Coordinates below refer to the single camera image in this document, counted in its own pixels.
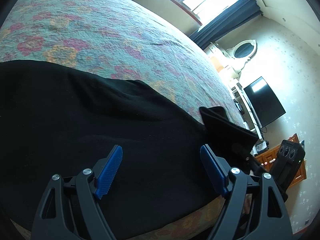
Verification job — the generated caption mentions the black pants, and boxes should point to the black pants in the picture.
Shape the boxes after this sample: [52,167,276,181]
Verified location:
[1,60,257,239]

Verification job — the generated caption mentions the wooden cabinet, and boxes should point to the wooden cabinet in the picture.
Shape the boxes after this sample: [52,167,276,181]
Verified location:
[254,133,308,186]

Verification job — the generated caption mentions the black flat tv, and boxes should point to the black flat tv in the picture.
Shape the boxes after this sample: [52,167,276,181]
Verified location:
[244,76,286,128]

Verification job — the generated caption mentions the white tv stand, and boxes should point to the white tv stand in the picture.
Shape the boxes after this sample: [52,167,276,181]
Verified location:
[231,79,266,156]

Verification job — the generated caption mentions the white vanity table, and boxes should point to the white vanity table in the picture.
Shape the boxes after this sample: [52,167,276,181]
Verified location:
[204,42,239,81]

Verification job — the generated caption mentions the white oval vanity mirror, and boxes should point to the white oval vanity mirror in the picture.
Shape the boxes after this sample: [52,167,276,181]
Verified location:
[226,40,258,73]

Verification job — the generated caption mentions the dark blue right curtain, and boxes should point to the dark blue right curtain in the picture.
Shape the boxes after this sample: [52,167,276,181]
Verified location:
[189,0,262,50]

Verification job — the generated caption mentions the floral bedspread bed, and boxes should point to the floral bedspread bed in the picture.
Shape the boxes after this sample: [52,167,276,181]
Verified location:
[0,0,247,240]

